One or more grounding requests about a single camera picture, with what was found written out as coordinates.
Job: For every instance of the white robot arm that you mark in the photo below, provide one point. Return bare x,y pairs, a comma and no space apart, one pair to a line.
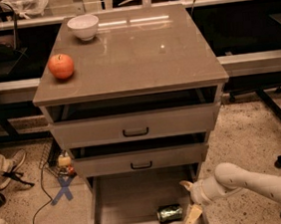
228,179

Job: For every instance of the grey drawer cabinet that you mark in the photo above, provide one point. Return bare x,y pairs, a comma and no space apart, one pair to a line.
141,60

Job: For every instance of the white ceramic bowl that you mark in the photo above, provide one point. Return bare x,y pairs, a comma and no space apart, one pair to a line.
84,27

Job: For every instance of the middle grey drawer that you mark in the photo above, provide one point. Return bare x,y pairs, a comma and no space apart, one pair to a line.
140,160

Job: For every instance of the top grey drawer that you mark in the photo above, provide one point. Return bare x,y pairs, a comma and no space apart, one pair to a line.
135,126

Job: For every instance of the grey sneaker upper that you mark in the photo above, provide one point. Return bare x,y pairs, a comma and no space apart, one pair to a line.
15,162

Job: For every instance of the green soda can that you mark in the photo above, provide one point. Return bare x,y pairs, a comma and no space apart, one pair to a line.
169,213

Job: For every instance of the red apple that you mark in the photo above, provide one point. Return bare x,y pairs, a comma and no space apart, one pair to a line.
61,66

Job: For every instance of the small yellow bottle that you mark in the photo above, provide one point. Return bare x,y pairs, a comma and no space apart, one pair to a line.
64,160

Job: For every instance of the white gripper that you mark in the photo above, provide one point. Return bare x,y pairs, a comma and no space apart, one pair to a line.
197,191

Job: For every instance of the blue tape cross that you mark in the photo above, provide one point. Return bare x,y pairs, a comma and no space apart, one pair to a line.
65,191

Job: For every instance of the bottom open grey drawer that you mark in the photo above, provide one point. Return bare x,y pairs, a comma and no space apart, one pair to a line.
134,197

